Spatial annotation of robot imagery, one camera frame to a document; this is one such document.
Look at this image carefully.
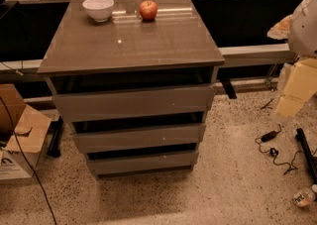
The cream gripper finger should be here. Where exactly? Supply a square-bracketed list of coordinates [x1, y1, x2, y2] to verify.
[272, 57, 317, 118]

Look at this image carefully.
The grey top drawer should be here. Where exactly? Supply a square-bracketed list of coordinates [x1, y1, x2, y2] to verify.
[53, 84, 214, 122]

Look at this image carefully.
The grey drawer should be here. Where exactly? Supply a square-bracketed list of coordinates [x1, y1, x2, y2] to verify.
[53, 84, 214, 122]
[73, 123, 206, 154]
[87, 151, 199, 175]

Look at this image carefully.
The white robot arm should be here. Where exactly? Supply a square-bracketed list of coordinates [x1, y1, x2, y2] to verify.
[267, 0, 317, 123]

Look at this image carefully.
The grey drawer cabinet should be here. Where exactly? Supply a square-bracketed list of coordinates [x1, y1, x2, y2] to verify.
[38, 0, 224, 177]

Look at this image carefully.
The grey bottom drawer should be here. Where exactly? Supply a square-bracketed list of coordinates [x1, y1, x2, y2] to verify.
[87, 151, 199, 175]

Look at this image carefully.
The grey middle drawer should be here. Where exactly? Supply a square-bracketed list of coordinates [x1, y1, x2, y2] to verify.
[73, 123, 206, 154]

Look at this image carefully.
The open cardboard box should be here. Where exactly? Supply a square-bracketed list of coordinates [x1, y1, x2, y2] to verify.
[0, 84, 51, 180]

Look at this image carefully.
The black bar on floor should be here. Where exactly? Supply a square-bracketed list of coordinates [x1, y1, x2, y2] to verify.
[296, 128, 317, 184]

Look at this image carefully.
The plastic water bottle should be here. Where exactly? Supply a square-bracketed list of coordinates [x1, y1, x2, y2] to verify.
[293, 184, 317, 208]

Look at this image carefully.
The red apple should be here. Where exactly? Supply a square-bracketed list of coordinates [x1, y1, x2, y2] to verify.
[139, 0, 158, 21]

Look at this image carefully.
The white ceramic bowl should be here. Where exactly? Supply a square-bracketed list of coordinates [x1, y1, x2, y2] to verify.
[82, 0, 114, 22]

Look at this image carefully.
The black stand leg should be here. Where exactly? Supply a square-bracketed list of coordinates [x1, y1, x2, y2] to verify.
[47, 117, 63, 158]

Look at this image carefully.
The black power adapter with cable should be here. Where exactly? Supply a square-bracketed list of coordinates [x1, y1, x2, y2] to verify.
[255, 125, 300, 175]

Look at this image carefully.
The black floor cable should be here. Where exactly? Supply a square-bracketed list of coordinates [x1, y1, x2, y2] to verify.
[0, 95, 58, 225]

